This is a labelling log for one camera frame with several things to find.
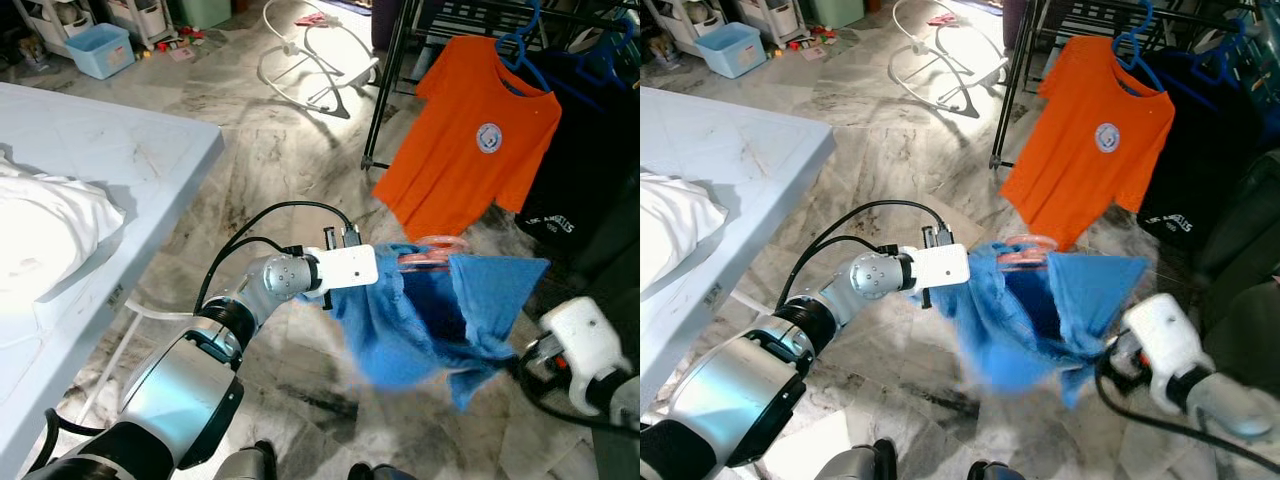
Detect blue garment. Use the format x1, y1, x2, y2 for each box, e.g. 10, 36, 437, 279
930, 240, 1152, 409
328, 243, 552, 411

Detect red plastic hanger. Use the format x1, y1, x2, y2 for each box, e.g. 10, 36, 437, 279
995, 233, 1061, 272
398, 235, 469, 274

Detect white shirt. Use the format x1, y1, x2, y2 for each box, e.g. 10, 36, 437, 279
0, 160, 127, 303
640, 170, 730, 293

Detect blue plastic hanger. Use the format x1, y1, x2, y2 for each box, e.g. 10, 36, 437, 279
494, 0, 553, 97
1111, 0, 1168, 97
573, 12, 637, 93
1188, 12, 1253, 93

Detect black garment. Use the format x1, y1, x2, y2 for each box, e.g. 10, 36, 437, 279
514, 48, 641, 247
1134, 48, 1263, 250

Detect orange shirt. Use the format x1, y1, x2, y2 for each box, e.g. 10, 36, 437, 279
372, 35, 564, 242
1000, 35, 1177, 252

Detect black left robot foot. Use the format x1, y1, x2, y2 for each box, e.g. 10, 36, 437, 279
815, 438, 899, 480
215, 440, 279, 480

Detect light blue folding table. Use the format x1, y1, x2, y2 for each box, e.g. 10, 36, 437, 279
640, 85, 837, 413
0, 82, 226, 451

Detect black metal drying rack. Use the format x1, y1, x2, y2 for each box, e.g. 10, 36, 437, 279
362, 0, 641, 171
989, 0, 1280, 170

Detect dark blue plastic case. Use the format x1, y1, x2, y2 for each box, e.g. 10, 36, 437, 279
1246, 18, 1280, 113

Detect dark purple armchair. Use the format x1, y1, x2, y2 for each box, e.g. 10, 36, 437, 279
1003, 0, 1032, 51
370, 0, 403, 53

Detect light blue plastic bin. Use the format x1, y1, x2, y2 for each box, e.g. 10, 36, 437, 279
694, 22, 768, 80
65, 23, 136, 81

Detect grey trolley with white baskets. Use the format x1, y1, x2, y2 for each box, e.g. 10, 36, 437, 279
645, 0, 730, 53
15, 0, 101, 58
735, 0, 807, 47
100, 0, 176, 49

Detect small red toy pieces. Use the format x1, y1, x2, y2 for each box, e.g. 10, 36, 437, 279
148, 28, 207, 55
783, 28, 837, 53

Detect green plastic storage bin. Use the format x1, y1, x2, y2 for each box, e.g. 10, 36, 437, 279
175, 0, 233, 29
808, 0, 867, 28

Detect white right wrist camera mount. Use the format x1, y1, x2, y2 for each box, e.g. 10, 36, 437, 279
540, 297, 633, 416
1120, 293, 1217, 414

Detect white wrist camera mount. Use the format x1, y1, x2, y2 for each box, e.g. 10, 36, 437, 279
318, 225, 381, 293
905, 225, 972, 294
540, 297, 633, 416
1120, 293, 1217, 414

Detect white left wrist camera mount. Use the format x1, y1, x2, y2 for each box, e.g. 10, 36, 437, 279
318, 225, 381, 293
905, 225, 972, 294

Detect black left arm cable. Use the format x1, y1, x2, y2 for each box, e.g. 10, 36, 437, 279
775, 199, 948, 311
195, 200, 358, 311

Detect white tubular metal frame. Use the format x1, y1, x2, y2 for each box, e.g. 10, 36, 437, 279
889, 0, 1012, 117
258, 0, 382, 117

